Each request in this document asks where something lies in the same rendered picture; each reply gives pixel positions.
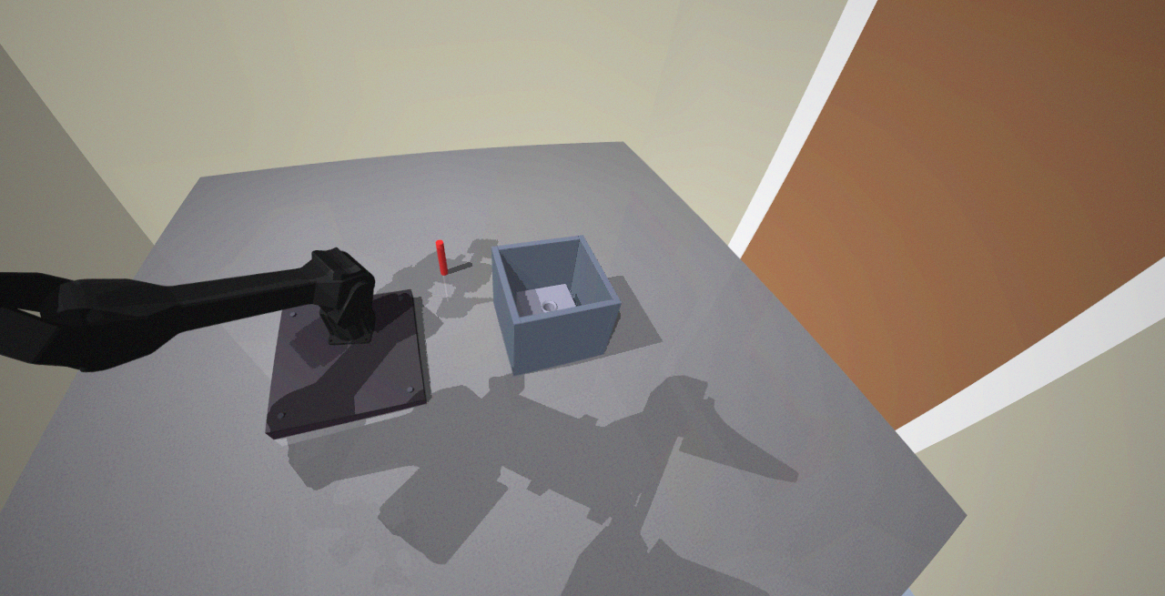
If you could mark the red peg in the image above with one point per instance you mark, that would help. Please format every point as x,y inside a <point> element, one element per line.
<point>442,258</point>

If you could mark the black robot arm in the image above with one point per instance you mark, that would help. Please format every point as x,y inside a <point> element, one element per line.
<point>95,324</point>

